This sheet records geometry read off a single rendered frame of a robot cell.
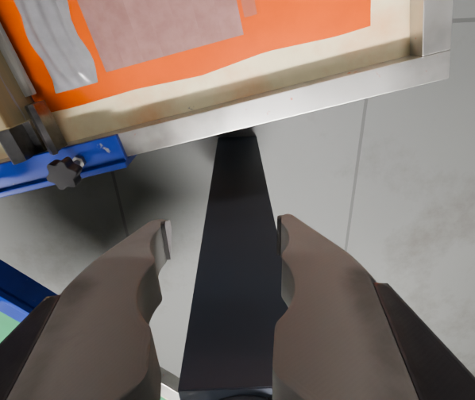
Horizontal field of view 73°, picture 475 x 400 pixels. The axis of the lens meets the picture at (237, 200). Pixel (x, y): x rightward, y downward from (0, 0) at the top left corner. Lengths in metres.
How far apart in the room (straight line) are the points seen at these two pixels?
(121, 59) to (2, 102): 0.16
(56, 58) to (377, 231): 1.68
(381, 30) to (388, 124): 1.14
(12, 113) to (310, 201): 1.42
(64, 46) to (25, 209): 1.51
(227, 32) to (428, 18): 0.27
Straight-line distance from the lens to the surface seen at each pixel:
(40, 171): 0.59
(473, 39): 1.77
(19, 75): 0.56
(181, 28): 0.52
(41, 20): 0.57
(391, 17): 0.56
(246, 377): 0.51
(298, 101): 0.49
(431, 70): 0.55
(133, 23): 0.53
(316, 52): 0.53
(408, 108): 1.69
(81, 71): 0.56
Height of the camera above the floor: 1.47
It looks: 63 degrees down
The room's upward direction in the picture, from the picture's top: 179 degrees clockwise
